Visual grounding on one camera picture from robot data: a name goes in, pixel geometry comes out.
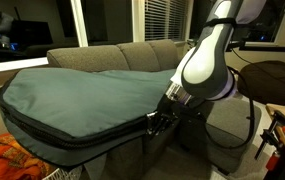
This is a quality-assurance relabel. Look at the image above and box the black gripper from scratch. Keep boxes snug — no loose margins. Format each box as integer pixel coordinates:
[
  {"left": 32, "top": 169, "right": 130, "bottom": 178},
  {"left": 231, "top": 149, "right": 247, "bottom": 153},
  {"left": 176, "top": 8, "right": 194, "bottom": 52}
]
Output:
[{"left": 146, "top": 95, "right": 204, "bottom": 137}]

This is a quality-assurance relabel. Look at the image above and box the green zip bag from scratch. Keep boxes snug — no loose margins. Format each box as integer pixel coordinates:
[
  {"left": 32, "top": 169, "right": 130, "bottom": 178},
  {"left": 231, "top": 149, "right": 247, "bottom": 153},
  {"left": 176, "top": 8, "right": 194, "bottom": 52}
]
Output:
[{"left": 0, "top": 68, "right": 174, "bottom": 168}]

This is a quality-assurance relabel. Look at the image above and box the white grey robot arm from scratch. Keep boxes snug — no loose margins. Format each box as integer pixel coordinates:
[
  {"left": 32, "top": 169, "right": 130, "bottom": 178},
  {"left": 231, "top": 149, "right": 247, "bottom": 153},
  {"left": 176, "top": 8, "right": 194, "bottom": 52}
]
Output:
[{"left": 147, "top": 0, "right": 266, "bottom": 137}]

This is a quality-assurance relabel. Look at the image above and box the dark brown bean bag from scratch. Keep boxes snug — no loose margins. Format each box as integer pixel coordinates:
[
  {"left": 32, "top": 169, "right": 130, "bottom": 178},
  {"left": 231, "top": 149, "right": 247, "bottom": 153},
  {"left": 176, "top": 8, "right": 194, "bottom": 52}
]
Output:
[{"left": 237, "top": 61, "right": 285, "bottom": 105}]

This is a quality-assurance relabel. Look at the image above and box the grey fabric sofa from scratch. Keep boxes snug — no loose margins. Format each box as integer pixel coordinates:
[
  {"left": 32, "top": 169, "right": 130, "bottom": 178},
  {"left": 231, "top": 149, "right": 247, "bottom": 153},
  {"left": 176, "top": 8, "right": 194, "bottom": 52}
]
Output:
[{"left": 47, "top": 40, "right": 263, "bottom": 180}]

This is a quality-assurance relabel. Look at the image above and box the wooden table with clamps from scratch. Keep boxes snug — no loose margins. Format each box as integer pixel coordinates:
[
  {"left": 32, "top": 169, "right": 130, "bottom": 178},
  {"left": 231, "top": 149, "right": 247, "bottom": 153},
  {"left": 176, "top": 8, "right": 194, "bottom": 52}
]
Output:
[{"left": 255, "top": 104, "right": 285, "bottom": 180}]

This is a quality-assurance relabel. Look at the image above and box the orange patterned cloth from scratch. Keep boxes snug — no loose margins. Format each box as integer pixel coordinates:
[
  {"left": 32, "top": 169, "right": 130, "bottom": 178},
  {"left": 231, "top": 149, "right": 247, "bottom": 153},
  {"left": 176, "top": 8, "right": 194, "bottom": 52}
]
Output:
[{"left": 0, "top": 133, "right": 55, "bottom": 180}]

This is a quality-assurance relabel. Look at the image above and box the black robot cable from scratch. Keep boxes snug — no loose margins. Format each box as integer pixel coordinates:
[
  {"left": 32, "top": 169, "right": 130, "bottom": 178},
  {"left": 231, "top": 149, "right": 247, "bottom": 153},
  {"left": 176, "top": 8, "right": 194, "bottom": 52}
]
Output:
[{"left": 201, "top": 66, "right": 256, "bottom": 150}]

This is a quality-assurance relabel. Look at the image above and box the white wire basket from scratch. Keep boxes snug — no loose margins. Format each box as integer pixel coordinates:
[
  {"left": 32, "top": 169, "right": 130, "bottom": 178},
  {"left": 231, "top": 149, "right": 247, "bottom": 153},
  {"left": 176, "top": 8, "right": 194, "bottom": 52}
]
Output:
[{"left": 42, "top": 166, "right": 82, "bottom": 180}]

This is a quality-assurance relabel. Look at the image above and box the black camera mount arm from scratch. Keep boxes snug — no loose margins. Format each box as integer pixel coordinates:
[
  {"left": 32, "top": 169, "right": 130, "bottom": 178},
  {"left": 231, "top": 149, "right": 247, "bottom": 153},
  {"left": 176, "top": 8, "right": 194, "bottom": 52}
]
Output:
[{"left": 227, "top": 41, "right": 285, "bottom": 52}]

